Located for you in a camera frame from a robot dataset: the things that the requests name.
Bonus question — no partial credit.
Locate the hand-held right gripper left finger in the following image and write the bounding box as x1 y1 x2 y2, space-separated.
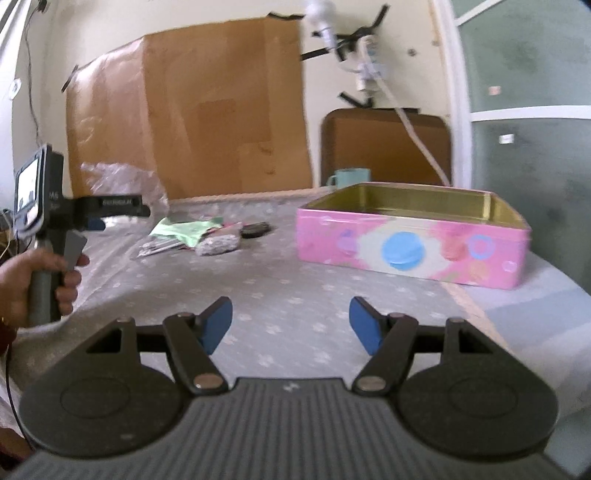
85 296 234 394

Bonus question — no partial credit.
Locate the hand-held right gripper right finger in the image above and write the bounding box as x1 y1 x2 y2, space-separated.
349 296 499 395

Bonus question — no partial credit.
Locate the pale striped cloth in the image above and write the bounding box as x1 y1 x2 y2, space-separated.
135 237 186 260

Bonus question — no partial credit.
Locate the green cloth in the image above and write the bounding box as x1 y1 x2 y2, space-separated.
150 217 222 248

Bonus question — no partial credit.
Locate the pink cloth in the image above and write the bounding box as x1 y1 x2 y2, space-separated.
203 217 243 237

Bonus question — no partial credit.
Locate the pink floral tin box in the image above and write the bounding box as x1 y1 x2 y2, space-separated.
297 182 532 291

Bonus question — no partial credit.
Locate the person's left forearm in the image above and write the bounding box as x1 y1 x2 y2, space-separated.
0 318 17 358

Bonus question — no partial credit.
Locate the person's left hand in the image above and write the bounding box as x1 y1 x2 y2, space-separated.
0 251 90 330

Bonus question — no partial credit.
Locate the clear plastic bag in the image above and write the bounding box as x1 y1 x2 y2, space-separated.
81 161 170 219

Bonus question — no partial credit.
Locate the grey floral bed sheet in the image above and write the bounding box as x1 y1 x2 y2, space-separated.
0 187 513 435

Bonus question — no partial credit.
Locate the brown cardboard sheet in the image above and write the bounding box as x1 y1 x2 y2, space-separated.
65 16 315 201

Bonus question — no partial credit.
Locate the teal plastic mug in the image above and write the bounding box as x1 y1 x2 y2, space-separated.
327 168 371 188

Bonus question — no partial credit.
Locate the brown folding chair back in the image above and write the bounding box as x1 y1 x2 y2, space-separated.
321 108 453 188

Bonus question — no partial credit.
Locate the white light bulb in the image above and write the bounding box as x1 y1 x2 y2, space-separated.
305 0 341 49

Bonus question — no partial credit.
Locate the white power adapter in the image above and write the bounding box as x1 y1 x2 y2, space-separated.
353 37 387 94

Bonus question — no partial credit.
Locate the frosted glass sliding door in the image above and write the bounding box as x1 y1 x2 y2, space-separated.
431 0 591 296

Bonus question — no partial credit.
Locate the thin black wall cable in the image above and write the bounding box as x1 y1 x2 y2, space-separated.
22 0 49 155

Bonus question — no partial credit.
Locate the white power cable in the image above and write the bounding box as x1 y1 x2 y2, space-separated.
376 76 452 186

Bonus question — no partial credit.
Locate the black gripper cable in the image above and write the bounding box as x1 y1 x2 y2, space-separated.
4 342 35 455

